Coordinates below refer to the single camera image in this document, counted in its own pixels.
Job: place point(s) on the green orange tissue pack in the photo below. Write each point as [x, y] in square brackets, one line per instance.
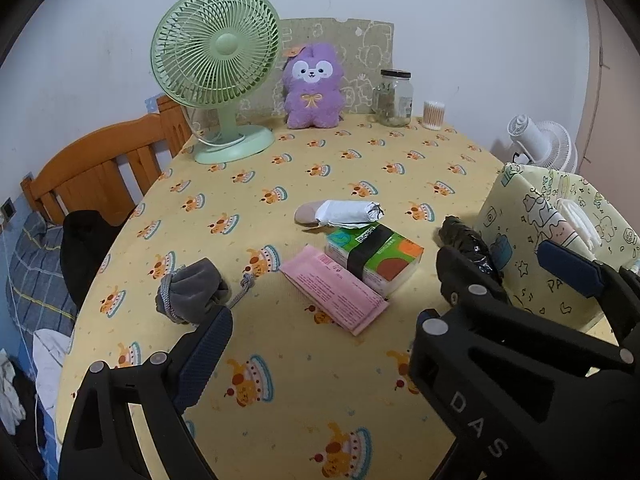
[380, 260]

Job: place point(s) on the beige door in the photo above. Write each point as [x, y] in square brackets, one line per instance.
[610, 85]

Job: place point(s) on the pile of clothes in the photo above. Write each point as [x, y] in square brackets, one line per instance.
[12, 395]

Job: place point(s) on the purple plush toy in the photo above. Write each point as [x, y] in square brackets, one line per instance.
[312, 95]

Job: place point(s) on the green desk fan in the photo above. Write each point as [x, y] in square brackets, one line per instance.
[220, 50]

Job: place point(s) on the green printed cardboard panel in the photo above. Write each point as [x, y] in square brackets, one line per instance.
[370, 45]

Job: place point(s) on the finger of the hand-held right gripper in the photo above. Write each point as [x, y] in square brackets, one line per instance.
[570, 270]
[472, 285]

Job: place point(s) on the black plastic bag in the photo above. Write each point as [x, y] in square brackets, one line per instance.
[467, 237]

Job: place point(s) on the glass jar with dark lid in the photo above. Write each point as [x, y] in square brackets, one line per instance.
[392, 100]

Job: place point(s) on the cartoon print fabric storage box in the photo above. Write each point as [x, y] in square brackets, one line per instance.
[530, 210]

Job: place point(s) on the white standing fan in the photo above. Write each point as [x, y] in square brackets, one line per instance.
[542, 142]

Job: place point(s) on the white tissue pack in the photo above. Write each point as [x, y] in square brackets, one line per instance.
[580, 225]

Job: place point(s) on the pink packet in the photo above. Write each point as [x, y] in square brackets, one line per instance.
[335, 290]

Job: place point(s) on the blue plaid bedding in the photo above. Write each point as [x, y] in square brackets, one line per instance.
[35, 270]

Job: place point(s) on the cotton swab container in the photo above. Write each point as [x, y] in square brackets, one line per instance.
[433, 116]

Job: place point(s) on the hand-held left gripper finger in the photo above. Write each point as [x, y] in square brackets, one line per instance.
[205, 355]

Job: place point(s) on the yellow printed tablecloth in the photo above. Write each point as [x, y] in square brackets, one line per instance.
[350, 170]

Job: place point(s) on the white cloth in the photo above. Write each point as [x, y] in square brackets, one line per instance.
[52, 360]

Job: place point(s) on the white beige socks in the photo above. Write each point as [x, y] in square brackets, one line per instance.
[340, 212]

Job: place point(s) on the black cloth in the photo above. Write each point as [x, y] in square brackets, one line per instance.
[90, 250]

